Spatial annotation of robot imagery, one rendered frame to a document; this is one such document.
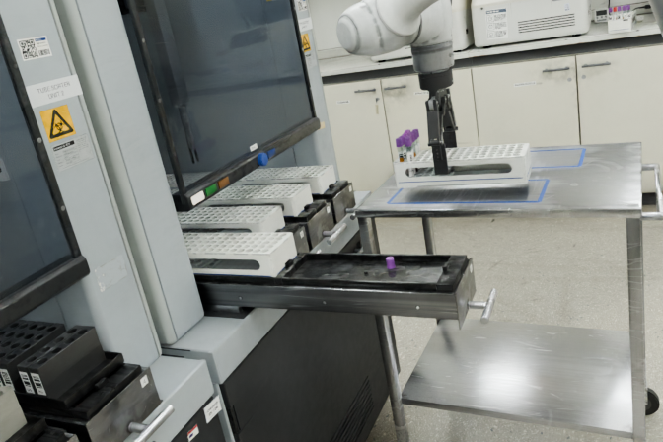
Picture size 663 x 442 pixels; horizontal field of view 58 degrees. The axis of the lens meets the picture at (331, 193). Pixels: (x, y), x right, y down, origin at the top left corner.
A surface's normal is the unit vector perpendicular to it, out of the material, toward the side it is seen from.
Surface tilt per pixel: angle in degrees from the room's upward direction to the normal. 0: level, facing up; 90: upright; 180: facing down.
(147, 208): 90
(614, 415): 0
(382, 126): 90
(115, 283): 90
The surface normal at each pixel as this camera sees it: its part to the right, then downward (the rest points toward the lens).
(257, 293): -0.40, 0.35
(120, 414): 0.90, -0.03
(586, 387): -0.18, -0.94
